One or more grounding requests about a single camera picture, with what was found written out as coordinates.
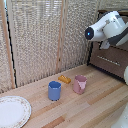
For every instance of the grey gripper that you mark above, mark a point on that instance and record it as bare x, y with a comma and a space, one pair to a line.
105, 45

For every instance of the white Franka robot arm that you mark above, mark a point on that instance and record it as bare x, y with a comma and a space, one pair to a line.
106, 28

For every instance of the brown wooden drawer cabinet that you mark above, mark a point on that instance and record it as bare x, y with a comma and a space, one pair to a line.
111, 63

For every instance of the pink plastic cup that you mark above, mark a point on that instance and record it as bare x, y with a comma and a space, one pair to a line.
79, 84

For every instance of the orange block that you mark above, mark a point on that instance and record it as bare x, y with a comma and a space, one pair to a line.
64, 79

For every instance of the blue plastic cup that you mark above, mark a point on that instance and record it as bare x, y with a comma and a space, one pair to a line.
54, 90

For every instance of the bamboo blind screen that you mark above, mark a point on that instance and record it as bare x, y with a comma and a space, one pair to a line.
36, 36

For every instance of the white patterned plate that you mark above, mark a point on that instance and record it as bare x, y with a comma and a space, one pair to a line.
11, 111

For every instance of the wooden frame post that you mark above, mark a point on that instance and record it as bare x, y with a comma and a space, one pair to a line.
8, 43
61, 36

